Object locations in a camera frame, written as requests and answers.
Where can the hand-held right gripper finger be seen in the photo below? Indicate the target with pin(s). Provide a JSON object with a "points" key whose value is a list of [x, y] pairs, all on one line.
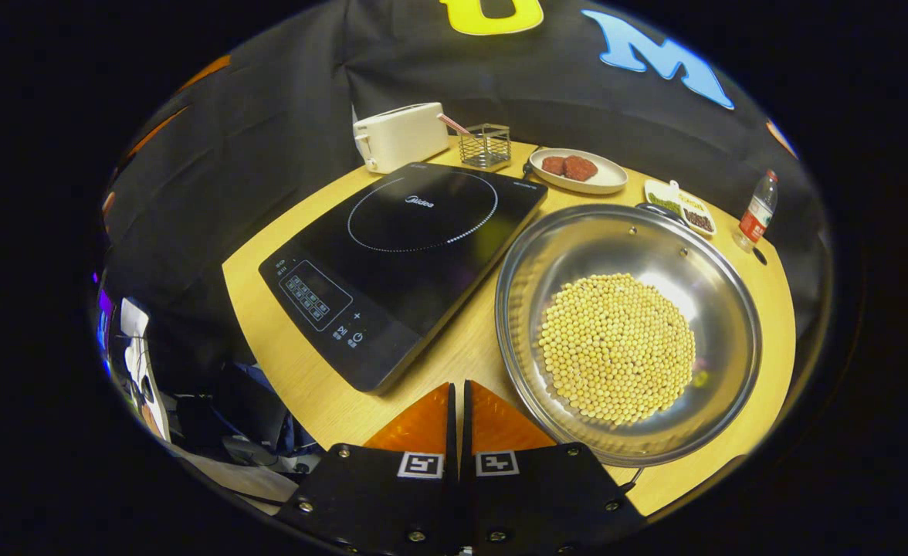
{"points": [[452, 440], [467, 440]]}

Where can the black induction cooktop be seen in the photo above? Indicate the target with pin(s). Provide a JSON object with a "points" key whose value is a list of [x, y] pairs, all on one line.
{"points": [[423, 255]]}

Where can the stainless steel pot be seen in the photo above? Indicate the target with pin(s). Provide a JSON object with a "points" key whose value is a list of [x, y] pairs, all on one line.
{"points": [[547, 255]]}

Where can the pile of yellow soybeans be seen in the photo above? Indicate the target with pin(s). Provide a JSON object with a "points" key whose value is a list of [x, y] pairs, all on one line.
{"points": [[616, 347]]}

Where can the brown meat piece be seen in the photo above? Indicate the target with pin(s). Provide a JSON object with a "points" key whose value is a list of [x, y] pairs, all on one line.
{"points": [[581, 167], [553, 164]]}

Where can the white oval plate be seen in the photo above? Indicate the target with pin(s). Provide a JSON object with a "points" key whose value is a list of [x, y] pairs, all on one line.
{"points": [[604, 179]]}

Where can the white toaster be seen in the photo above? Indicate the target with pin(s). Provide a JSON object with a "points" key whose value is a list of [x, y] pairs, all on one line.
{"points": [[400, 135]]}

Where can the pink striped straw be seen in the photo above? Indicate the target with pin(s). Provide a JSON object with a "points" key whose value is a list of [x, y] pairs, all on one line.
{"points": [[452, 123]]}

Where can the white divided bean dish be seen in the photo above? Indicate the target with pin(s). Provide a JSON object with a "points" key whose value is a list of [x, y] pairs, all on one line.
{"points": [[682, 205]]}

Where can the red label water bottle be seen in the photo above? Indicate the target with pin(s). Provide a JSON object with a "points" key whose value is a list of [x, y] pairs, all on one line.
{"points": [[755, 216]]}

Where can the black backdrop cloth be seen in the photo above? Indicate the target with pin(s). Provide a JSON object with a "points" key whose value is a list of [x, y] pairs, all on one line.
{"points": [[269, 123]]}

